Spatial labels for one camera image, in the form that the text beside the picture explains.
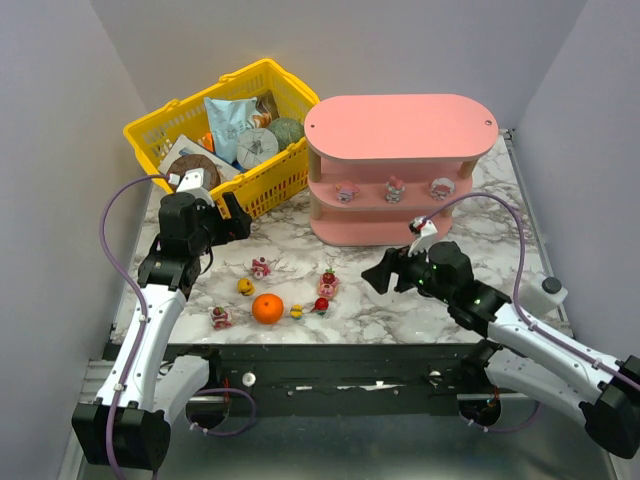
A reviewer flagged pink bear donut toy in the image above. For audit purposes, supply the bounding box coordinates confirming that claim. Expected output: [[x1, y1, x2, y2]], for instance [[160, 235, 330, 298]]
[[317, 268, 340, 300]]

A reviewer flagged pink bear strawberry toy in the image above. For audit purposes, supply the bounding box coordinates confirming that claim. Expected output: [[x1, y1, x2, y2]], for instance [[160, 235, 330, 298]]
[[251, 257, 271, 280]]

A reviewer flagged red strawberry figure toy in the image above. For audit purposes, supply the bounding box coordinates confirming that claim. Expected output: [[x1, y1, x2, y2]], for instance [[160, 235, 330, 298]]
[[311, 297, 329, 316]]

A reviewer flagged white ring pink figure toy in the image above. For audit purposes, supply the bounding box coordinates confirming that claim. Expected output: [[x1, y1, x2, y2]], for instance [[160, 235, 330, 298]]
[[429, 177, 456, 201]]

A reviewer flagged pink round planet toy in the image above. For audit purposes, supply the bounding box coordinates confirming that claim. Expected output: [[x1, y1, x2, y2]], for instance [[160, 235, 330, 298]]
[[334, 180, 360, 203]]

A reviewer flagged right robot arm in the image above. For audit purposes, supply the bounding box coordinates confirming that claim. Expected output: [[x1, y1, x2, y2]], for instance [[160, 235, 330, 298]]
[[361, 242, 639, 459]]

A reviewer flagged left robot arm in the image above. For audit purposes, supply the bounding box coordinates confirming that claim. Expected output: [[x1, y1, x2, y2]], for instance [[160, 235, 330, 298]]
[[72, 190, 252, 479]]

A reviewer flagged pink three-tier wooden shelf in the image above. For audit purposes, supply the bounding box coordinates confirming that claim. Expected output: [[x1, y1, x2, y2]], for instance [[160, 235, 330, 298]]
[[304, 94, 499, 246]]

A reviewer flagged yellow duck toy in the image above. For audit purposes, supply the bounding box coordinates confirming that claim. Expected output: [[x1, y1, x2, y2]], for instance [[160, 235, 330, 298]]
[[237, 278, 255, 296]]

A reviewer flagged brown striped wrapped roll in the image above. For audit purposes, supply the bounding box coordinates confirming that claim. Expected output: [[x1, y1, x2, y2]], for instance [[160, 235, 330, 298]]
[[168, 154, 221, 191]]

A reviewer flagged orange snack packet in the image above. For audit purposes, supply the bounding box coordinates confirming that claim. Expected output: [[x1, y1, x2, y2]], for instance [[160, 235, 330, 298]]
[[200, 132, 215, 153]]

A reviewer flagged white and blue box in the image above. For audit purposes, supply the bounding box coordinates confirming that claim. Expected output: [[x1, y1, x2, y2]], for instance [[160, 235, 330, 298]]
[[158, 135, 240, 184]]

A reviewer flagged small yellow minion toy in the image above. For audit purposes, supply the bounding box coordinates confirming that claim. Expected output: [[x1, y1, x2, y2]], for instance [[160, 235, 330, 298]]
[[290, 304, 303, 320]]

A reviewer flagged grey paper-wrapped roll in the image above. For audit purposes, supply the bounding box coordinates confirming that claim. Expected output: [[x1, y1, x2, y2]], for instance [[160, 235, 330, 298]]
[[236, 128, 279, 171]]

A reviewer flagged orange fruit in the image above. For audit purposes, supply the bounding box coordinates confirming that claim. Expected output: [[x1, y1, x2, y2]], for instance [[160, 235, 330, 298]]
[[251, 293, 284, 325]]

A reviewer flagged light blue cassava chips bag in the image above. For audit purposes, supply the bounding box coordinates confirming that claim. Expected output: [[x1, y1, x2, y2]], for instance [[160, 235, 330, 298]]
[[204, 97, 260, 163]]

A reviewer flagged yellow plastic shopping basket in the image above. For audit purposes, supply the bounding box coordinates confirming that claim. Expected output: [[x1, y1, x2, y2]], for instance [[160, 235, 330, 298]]
[[123, 58, 319, 218]]

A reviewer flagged green melon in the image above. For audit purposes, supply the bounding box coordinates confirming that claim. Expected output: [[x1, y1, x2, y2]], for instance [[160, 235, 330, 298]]
[[267, 117, 304, 152]]

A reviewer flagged brown snack bag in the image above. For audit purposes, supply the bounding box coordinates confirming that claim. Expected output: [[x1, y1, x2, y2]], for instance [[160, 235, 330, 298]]
[[252, 91, 280, 128]]

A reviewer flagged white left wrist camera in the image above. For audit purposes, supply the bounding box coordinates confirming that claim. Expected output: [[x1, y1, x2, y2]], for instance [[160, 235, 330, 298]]
[[168, 168, 215, 206]]

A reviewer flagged black front mounting rail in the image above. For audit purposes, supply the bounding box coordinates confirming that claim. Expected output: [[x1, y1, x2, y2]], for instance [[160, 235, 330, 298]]
[[161, 340, 510, 426]]

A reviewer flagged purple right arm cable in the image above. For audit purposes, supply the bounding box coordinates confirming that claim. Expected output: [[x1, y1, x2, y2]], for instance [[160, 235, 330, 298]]
[[424, 192, 640, 434]]

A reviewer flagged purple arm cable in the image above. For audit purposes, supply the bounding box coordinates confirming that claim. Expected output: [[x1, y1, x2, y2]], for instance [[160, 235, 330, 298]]
[[99, 174, 171, 480], [424, 192, 640, 434]]

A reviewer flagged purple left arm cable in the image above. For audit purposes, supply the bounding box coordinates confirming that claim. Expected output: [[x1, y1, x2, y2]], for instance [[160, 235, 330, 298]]
[[99, 174, 171, 480]]

